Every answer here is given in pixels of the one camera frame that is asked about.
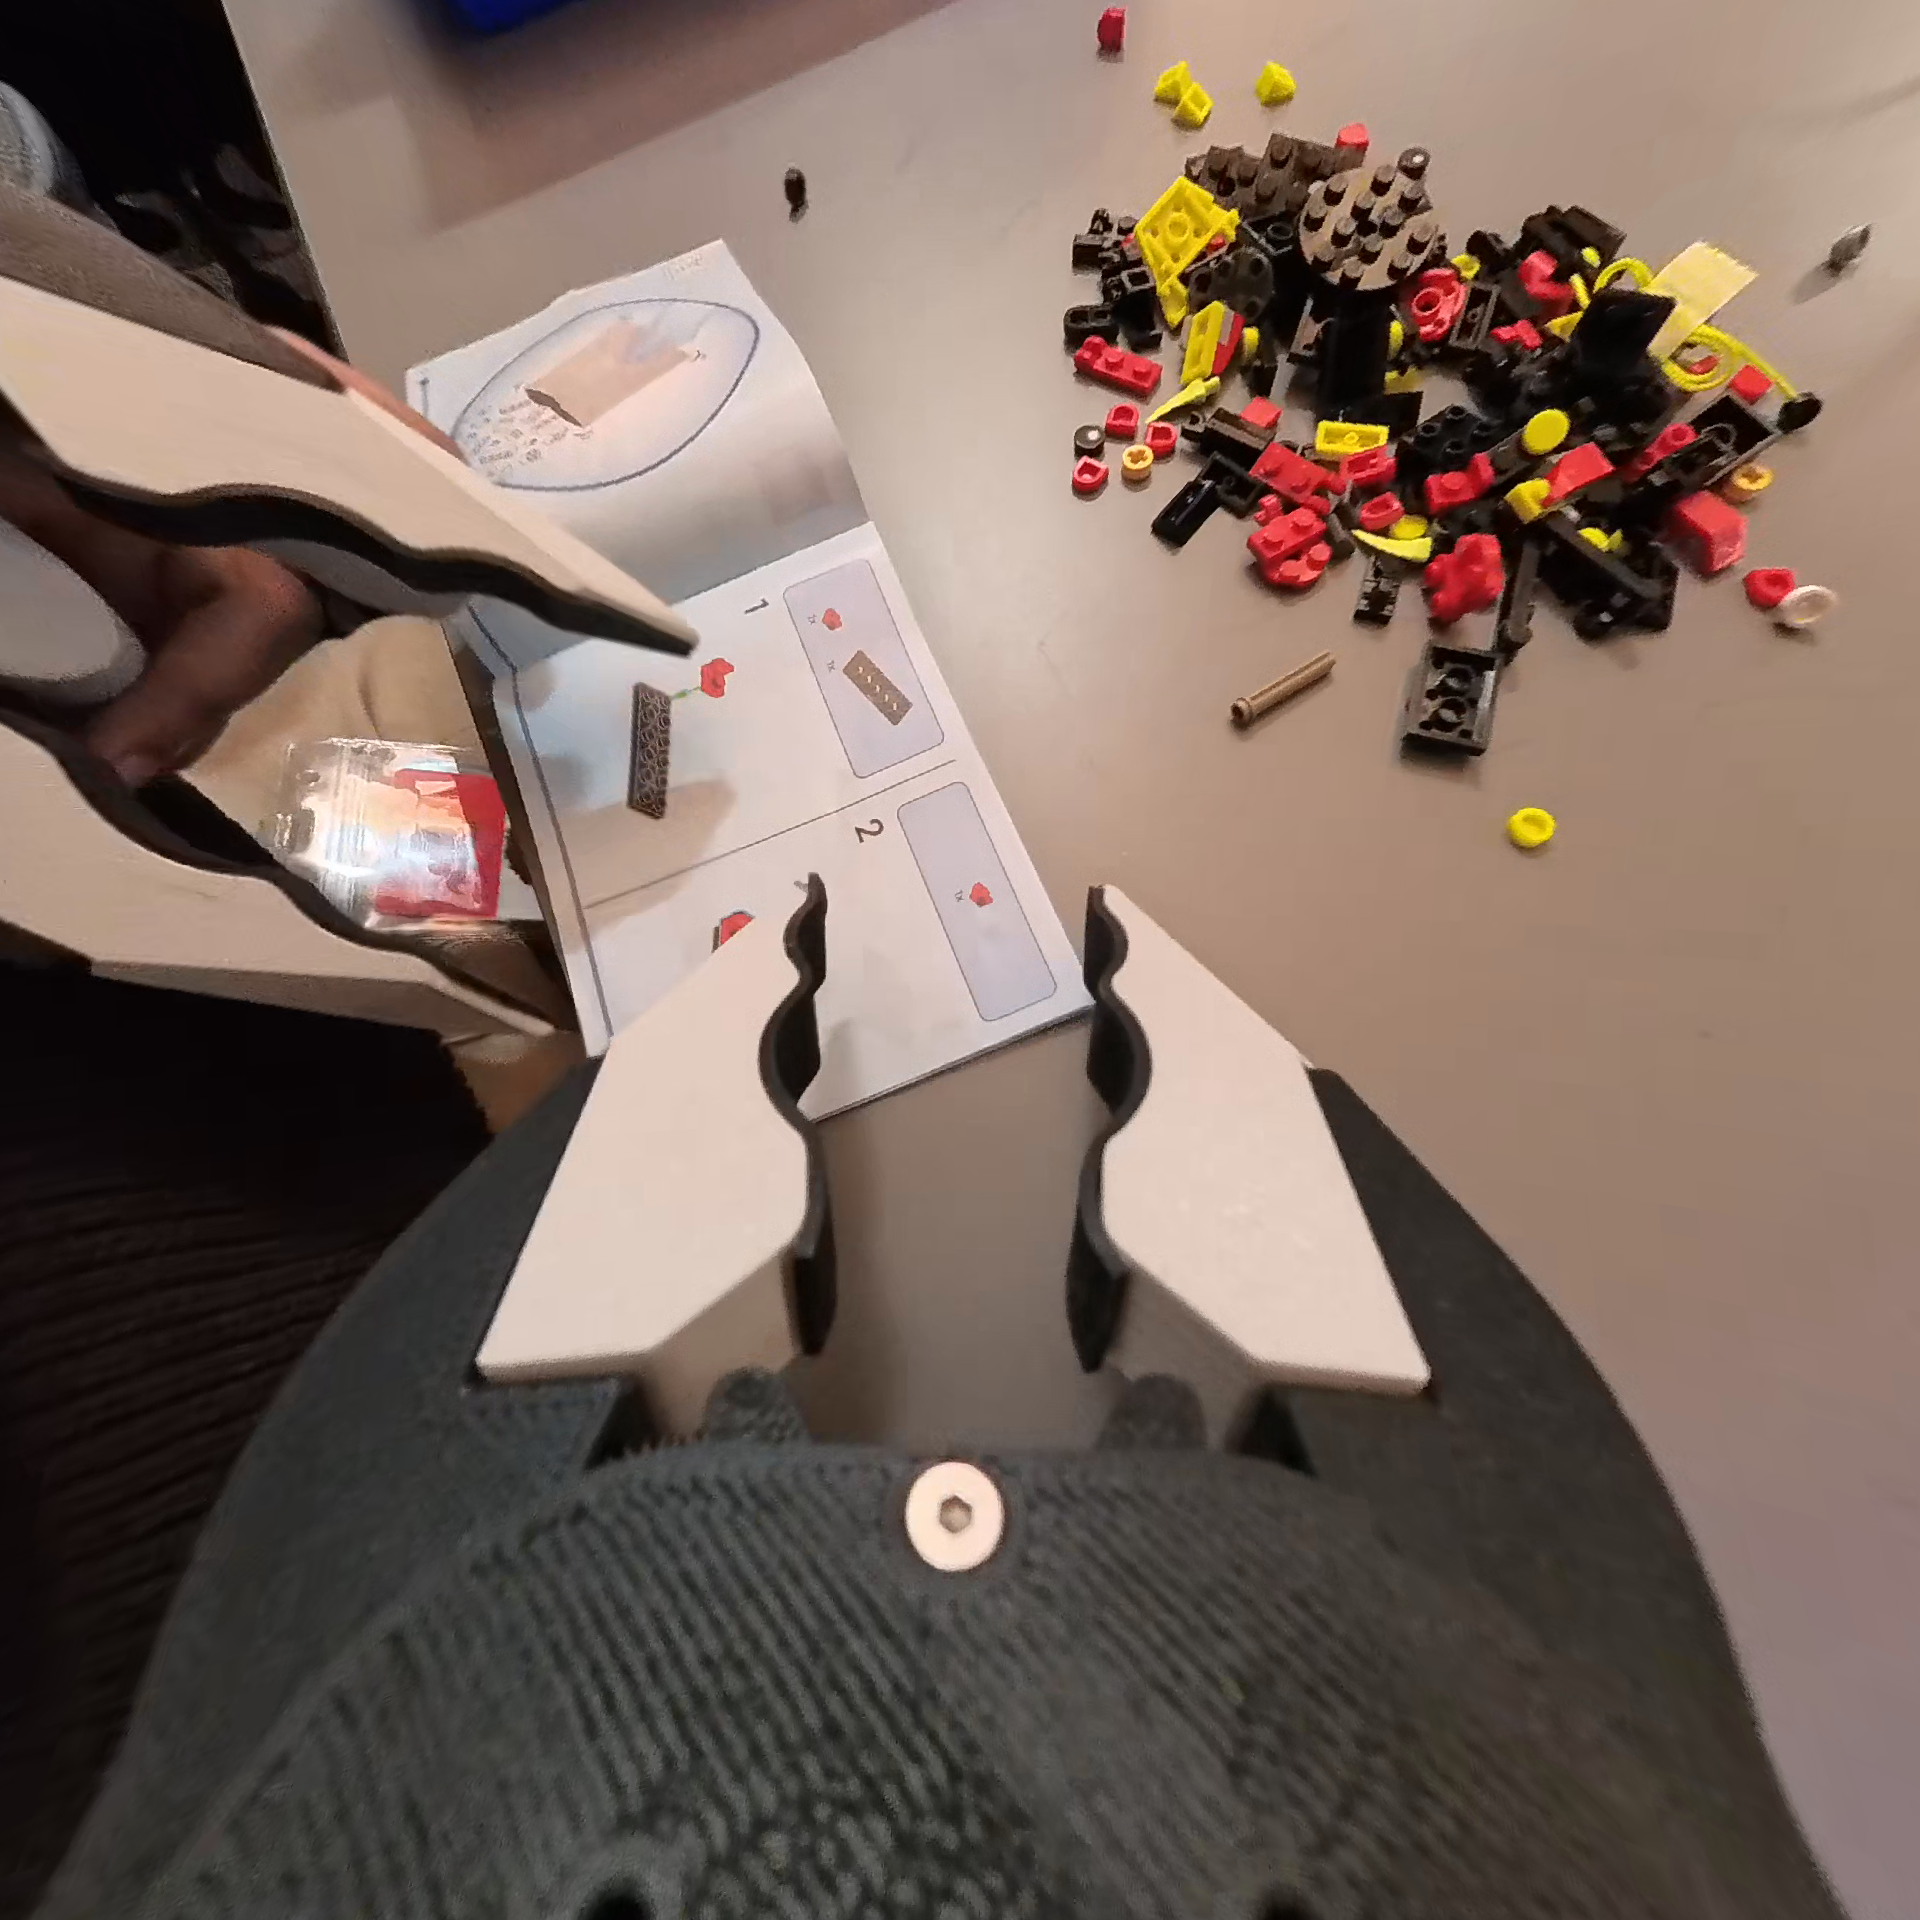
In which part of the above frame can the light blue booklet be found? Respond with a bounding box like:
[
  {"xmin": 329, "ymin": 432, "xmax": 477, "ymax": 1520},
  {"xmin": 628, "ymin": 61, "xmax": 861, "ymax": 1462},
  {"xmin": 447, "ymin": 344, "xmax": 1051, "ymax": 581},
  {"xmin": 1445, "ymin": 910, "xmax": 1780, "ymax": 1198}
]
[{"xmin": 406, "ymin": 240, "xmax": 1094, "ymax": 1119}]

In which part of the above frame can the black toy brick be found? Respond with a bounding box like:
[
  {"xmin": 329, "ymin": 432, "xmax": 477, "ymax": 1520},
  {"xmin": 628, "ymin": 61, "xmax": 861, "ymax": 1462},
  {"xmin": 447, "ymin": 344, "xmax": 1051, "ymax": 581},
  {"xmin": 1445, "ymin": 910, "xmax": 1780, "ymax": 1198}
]
[{"xmin": 1401, "ymin": 644, "xmax": 1501, "ymax": 759}]

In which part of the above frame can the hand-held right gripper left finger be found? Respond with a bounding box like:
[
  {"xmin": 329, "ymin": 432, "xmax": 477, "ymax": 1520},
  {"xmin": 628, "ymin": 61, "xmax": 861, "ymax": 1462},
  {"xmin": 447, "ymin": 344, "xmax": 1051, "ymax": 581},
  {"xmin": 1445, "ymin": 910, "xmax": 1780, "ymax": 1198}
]
[{"xmin": 473, "ymin": 876, "xmax": 839, "ymax": 1440}]

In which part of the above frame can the clear bag of bricks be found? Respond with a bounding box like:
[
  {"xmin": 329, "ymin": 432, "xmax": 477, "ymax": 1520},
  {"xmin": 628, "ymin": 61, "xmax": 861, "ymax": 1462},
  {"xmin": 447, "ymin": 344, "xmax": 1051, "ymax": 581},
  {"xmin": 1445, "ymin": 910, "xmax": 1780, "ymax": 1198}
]
[{"xmin": 263, "ymin": 736, "xmax": 513, "ymax": 931}]

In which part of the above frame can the pile of toy bricks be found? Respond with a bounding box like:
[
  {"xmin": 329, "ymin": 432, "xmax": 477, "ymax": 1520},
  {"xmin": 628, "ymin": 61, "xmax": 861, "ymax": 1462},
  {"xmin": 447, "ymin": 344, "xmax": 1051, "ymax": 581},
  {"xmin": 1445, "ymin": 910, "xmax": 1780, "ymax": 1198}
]
[{"xmin": 1069, "ymin": 128, "xmax": 1825, "ymax": 669}]

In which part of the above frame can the brown toy pin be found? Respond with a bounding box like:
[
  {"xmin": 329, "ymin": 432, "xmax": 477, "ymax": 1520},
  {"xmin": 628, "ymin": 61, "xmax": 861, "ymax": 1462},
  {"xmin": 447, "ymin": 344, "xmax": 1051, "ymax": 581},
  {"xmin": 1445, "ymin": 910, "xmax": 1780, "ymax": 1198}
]
[{"xmin": 1235, "ymin": 651, "xmax": 1336, "ymax": 725}]

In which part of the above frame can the person's left hand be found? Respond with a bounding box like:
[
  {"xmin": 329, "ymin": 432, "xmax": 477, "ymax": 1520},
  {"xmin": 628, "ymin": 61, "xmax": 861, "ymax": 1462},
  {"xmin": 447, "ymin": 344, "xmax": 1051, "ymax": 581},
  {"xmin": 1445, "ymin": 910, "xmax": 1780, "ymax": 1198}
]
[{"xmin": 0, "ymin": 448, "xmax": 335, "ymax": 790}]

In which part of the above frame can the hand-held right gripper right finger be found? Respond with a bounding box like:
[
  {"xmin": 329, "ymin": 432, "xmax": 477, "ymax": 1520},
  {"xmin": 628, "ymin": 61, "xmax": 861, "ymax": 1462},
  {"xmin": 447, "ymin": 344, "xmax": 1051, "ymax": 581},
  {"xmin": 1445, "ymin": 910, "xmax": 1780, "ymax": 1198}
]
[{"xmin": 1065, "ymin": 881, "xmax": 1435, "ymax": 1448}]

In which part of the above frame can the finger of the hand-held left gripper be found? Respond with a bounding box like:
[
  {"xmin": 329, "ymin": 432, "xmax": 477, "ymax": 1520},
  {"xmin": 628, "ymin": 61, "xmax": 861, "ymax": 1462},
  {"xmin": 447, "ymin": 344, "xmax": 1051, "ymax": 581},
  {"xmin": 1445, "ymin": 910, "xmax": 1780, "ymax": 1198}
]
[
  {"xmin": 0, "ymin": 718, "xmax": 570, "ymax": 1042},
  {"xmin": 0, "ymin": 278, "xmax": 701, "ymax": 660}
]

